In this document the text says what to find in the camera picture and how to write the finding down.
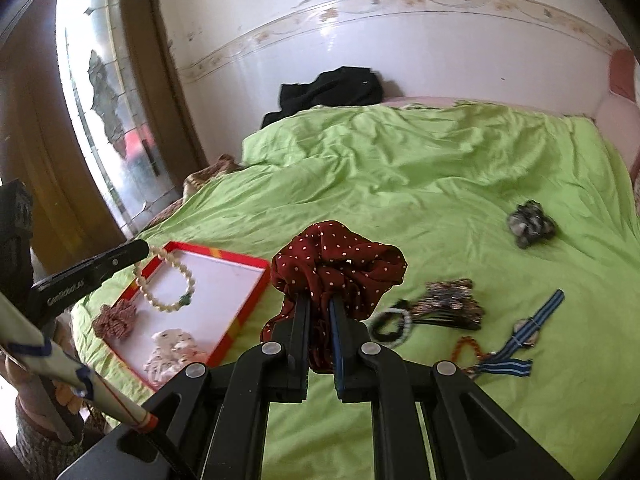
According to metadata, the pink padded headboard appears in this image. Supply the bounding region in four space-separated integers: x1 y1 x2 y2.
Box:
594 49 640 183

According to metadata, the white pearl bracelet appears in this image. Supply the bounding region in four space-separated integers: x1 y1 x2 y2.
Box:
133 245 195 314

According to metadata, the black cable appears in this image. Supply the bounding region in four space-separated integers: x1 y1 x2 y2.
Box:
149 425 197 480

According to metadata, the wooden door with frosted glass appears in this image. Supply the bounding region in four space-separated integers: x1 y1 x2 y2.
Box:
0 0 209 261

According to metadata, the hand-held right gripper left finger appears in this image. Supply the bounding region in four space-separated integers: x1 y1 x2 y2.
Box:
57 295 312 480

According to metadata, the white rod with blue tape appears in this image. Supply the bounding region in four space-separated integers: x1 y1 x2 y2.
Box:
0 290 160 434

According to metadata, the orange bead bracelet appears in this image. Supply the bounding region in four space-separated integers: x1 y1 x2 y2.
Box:
452 336 494 377

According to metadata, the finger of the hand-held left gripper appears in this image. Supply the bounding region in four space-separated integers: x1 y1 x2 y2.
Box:
90 240 151 282

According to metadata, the watch with blue striped strap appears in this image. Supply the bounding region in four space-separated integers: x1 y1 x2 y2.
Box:
470 289 567 379

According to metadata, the black cloth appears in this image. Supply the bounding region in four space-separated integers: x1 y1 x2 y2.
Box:
262 66 385 129

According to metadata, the grey pole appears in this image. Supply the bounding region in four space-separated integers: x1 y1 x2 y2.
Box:
26 369 72 444

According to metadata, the grey patterned scrunchie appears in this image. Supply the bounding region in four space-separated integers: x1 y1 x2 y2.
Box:
506 200 557 250

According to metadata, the white floral scrunchie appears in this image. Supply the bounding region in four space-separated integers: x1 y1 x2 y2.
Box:
144 329 210 387

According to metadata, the brown patterned blanket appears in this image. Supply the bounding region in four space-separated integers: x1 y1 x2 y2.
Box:
150 154 244 231

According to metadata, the red tray with white inside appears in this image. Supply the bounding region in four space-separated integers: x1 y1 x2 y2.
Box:
91 241 272 392

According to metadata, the dusty pink scrunchie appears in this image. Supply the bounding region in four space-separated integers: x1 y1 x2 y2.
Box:
91 301 140 354

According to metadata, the black and white bead bracelet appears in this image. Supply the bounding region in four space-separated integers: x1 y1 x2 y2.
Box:
369 305 417 350

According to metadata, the person's left hand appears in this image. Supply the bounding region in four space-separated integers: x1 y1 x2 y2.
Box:
0 354 89 414

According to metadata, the pink bed sheet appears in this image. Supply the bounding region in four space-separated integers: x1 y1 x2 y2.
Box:
382 94 571 117

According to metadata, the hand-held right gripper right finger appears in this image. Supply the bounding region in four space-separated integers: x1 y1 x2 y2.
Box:
329 299 576 480

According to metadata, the dark red polka-dot scrunchie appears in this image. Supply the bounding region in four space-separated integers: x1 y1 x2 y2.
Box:
260 220 409 375

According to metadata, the person's left forearm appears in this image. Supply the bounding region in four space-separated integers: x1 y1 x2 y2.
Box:
14 400 107 467

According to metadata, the green blanket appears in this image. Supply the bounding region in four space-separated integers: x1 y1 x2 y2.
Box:
70 102 640 480

